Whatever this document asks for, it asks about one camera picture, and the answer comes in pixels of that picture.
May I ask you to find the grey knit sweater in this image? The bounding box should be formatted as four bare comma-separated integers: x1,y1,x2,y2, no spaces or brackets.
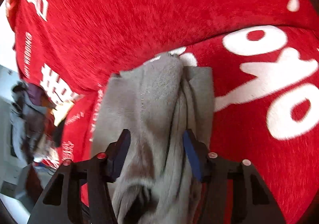
91,53,214,223

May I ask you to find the pile of dark clothes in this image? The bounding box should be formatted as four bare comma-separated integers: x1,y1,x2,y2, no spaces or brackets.
10,81,56,164

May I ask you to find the black garment at bedside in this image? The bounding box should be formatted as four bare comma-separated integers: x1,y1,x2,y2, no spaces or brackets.
51,118,66,148

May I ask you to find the cream yellow cloth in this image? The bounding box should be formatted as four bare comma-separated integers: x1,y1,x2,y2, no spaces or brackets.
51,100,74,127

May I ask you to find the red wedding bed cover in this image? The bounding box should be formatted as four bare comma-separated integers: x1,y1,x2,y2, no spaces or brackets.
39,24,319,224

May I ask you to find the red wedding quilt roll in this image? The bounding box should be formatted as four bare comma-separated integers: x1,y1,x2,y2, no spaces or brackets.
9,0,318,94

